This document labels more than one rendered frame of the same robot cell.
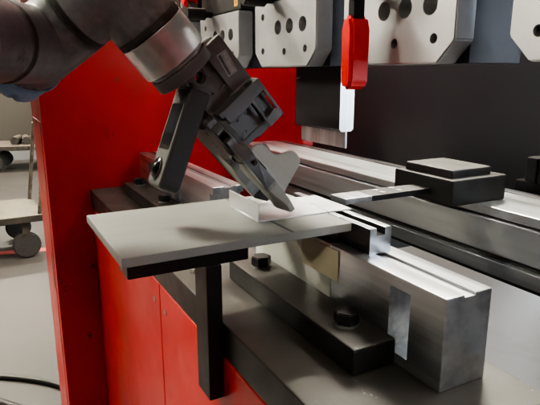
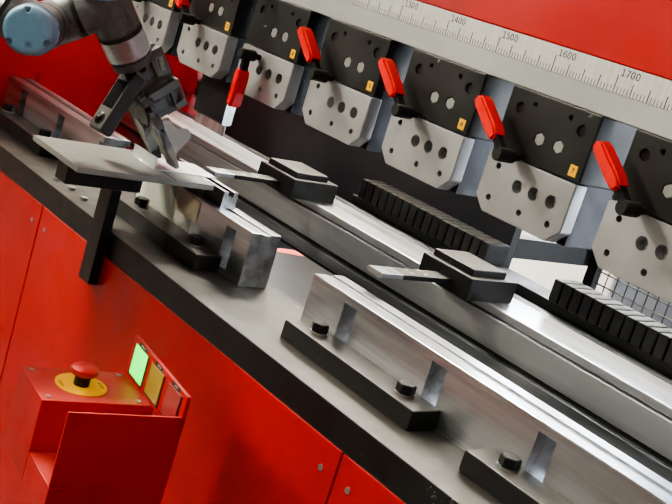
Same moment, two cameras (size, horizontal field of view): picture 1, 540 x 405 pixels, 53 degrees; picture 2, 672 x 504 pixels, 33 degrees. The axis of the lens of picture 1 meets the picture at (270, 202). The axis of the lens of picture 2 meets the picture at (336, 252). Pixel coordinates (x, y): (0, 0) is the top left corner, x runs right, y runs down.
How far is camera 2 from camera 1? 1.38 m
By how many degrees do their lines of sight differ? 13
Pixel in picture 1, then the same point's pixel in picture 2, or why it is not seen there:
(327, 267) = (191, 212)
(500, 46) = not seen: hidden behind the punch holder
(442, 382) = (240, 280)
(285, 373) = (152, 260)
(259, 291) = (137, 220)
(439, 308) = (248, 238)
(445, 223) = (287, 212)
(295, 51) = (205, 64)
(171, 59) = (131, 57)
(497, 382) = (272, 291)
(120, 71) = not seen: outside the picture
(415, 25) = (270, 85)
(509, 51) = not seen: hidden behind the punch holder
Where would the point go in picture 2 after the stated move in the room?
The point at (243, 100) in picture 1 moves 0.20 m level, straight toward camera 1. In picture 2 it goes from (165, 89) to (174, 110)
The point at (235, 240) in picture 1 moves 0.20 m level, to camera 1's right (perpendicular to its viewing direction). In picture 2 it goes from (141, 175) to (256, 204)
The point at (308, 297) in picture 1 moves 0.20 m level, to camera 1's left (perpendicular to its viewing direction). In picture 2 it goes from (173, 229) to (60, 201)
